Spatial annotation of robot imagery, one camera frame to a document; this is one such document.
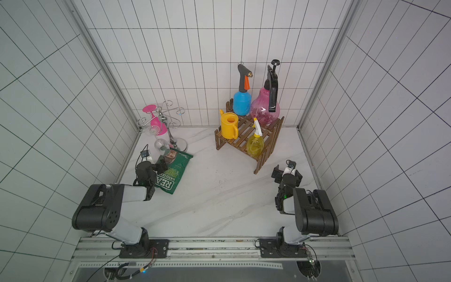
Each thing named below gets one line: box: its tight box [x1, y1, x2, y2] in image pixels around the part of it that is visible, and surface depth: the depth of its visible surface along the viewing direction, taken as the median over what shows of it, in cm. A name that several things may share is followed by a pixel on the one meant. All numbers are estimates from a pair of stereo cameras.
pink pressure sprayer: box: [250, 59, 281, 126], surface depth 70 cm
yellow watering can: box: [219, 109, 240, 140], surface depth 90 cm
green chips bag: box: [155, 147, 194, 195], surface depth 96 cm
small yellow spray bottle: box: [246, 117, 265, 158], surface depth 84 cm
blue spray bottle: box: [233, 63, 254, 116], surface depth 85 cm
